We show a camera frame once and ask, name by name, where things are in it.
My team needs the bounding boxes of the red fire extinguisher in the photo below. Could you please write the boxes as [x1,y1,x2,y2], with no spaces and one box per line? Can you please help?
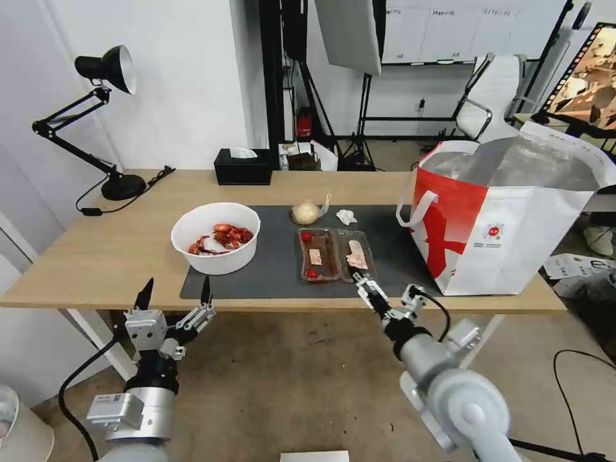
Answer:
[295,107,314,141]

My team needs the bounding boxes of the white wall board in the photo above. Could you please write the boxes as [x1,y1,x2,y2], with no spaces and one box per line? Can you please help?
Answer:
[379,0,570,67]

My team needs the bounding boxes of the film strip picture screen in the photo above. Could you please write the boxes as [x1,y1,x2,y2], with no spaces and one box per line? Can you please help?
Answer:
[531,21,616,130]

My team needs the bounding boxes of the black desk lamp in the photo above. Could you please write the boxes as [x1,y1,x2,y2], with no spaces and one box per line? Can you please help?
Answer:
[31,44,148,202]

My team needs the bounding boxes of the black lamp power cable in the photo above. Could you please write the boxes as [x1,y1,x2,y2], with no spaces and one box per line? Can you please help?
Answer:
[75,165,176,218]

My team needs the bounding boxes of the clear plastic clamshell container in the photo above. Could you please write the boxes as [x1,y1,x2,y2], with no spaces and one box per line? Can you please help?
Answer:
[296,227,378,284]

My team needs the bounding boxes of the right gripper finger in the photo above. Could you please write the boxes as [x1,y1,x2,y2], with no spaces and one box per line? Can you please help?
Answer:
[352,272,393,321]
[400,284,428,321]

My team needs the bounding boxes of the crumpled beige plastic bag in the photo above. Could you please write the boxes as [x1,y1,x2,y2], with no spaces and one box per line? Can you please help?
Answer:
[290,192,334,227]

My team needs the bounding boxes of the black metal rack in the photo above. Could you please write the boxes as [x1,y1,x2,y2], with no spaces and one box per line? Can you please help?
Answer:
[259,0,302,170]

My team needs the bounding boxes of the black tissue box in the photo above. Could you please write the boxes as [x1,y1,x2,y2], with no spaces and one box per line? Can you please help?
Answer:
[213,147,273,187]

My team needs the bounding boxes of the white office chair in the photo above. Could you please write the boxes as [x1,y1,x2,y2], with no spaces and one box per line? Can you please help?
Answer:
[451,53,531,143]

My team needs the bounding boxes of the white bin with plastic liner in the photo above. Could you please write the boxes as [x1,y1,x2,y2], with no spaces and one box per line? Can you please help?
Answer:
[0,384,56,462]

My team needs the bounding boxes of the black floor cable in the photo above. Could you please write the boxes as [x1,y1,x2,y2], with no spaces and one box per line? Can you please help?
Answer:
[509,350,616,462]

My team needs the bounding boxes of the printed paper bag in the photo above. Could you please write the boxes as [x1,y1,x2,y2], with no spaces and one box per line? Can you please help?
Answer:
[542,252,616,316]

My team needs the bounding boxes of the white photo softbox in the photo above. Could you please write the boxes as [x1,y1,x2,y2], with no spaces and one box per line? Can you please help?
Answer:
[313,0,384,78]

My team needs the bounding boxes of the box of floor clutter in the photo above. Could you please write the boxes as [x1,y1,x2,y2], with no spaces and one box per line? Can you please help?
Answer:
[277,139,339,172]

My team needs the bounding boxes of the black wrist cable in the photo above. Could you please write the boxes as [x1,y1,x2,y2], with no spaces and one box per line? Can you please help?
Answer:
[413,286,452,343]
[57,332,132,462]

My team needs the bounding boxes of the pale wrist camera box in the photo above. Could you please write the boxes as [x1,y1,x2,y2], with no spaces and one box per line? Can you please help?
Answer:
[124,309,168,358]

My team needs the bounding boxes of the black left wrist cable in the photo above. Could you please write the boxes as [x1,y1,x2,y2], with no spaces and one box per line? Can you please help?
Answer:
[57,332,132,462]

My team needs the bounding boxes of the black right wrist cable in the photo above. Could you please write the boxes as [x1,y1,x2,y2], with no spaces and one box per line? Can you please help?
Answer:
[413,286,452,343]

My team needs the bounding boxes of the white table leg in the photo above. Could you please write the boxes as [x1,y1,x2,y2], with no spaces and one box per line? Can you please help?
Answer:
[474,314,507,359]
[61,307,139,382]

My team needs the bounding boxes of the black light stand tripod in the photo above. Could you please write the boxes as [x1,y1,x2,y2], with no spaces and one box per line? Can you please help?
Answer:
[293,57,386,172]

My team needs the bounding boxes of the dark grey table mat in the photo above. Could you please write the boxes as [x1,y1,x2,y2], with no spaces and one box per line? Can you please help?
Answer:
[179,205,465,301]

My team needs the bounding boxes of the white round bowl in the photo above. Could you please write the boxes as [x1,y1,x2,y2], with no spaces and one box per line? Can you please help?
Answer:
[171,201,262,276]

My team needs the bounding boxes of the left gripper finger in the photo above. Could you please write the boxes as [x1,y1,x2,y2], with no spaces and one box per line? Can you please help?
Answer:
[133,277,155,314]
[173,275,218,347]

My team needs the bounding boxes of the white shoe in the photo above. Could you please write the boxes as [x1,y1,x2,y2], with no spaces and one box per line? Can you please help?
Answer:
[583,225,615,257]

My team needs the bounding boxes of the white red takeout bag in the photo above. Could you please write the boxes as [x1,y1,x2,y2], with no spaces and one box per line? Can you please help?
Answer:
[395,120,616,297]

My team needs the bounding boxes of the red crayfish shells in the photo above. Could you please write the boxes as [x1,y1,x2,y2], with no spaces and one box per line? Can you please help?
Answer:
[187,223,255,257]

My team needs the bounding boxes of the white robot front shell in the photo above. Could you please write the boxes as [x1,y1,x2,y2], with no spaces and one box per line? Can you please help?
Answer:
[280,450,351,462]

